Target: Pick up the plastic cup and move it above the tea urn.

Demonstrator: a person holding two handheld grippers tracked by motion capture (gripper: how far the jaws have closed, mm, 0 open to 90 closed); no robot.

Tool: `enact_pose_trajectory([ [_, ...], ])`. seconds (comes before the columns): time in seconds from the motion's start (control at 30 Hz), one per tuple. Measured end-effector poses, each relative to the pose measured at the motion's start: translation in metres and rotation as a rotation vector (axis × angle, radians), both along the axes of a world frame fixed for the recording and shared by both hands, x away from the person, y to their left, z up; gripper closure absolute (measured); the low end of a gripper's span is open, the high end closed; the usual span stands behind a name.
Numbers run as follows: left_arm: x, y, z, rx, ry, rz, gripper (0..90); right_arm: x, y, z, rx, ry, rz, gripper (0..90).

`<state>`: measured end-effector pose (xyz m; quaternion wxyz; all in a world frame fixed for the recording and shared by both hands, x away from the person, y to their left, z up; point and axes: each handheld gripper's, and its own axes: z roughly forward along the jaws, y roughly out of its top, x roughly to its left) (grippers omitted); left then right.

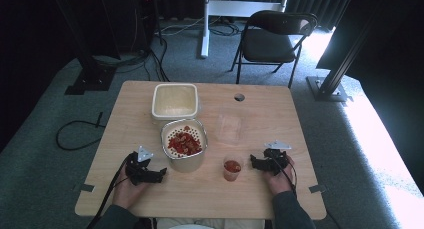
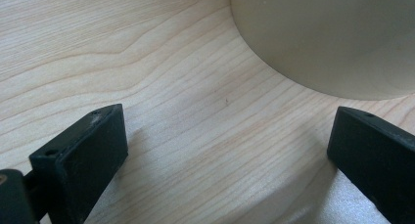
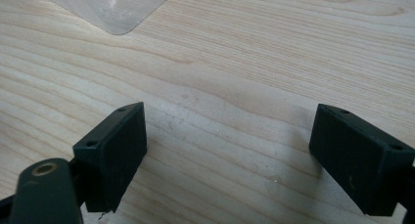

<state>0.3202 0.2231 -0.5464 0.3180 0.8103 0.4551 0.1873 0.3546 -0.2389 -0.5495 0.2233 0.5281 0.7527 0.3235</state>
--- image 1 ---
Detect small cup with red contents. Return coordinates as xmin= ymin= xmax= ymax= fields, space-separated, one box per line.
xmin=222 ymin=157 xmax=244 ymax=183

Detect black looped floor cable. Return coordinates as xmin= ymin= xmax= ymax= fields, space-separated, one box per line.
xmin=55 ymin=111 xmax=108 ymax=152

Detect hand-held gripper cable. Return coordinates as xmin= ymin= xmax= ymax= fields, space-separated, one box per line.
xmin=271 ymin=157 xmax=299 ymax=195
xmin=87 ymin=153 xmax=134 ymax=229

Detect black metal stand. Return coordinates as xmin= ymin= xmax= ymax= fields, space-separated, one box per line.
xmin=305 ymin=8 xmax=379 ymax=103
xmin=49 ymin=0 xmax=118 ymax=96

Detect right hand-held gripper cable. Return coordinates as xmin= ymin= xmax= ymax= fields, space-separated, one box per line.
xmin=271 ymin=157 xmax=299 ymax=195

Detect grey tape piece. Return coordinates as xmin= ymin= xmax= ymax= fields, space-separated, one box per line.
xmin=308 ymin=183 xmax=328 ymax=194
xmin=78 ymin=183 xmax=96 ymax=194

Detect red fruit pieces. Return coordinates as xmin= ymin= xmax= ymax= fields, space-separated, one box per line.
xmin=167 ymin=125 xmax=203 ymax=158

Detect person's right hand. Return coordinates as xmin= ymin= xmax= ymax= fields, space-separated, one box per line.
xmin=264 ymin=154 xmax=297 ymax=197

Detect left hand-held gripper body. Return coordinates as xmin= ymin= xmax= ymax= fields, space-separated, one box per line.
xmin=124 ymin=145 xmax=158 ymax=186

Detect dark computer tower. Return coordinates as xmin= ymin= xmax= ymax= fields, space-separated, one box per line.
xmin=114 ymin=0 xmax=158 ymax=55

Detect white square container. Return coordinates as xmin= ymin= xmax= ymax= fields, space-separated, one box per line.
xmin=151 ymin=83 xmax=200 ymax=121

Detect white floor cable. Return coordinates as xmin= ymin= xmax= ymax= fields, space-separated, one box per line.
xmin=154 ymin=16 xmax=206 ymax=37

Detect black floor cable bundle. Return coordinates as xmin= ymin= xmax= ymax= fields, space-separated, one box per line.
xmin=93 ymin=35 xmax=172 ymax=83

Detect white desk frame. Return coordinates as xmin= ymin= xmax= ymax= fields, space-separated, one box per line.
xmin=199 ymin=0 xmax=292 ymax=59

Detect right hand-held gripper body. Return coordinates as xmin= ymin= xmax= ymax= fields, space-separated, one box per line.
xmin=263 ymin=140 xmax=293 ymax=177

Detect black folding chair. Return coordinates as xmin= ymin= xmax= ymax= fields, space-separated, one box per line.
xmin=229 ymin=9 xmax=319 ymax=89

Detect person's left hand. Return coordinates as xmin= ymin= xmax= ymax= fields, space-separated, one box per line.
xmin=112 ymin=162 xmax=151 ymax=210

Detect white container with strainer insert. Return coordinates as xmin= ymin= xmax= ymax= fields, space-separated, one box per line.
xmin=160 ymin=118 xmax=208 ymax=173

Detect left hand-held gripper cable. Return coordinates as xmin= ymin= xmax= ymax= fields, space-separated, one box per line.
xmin=87 ymin=153 xmax=134 ymax=229

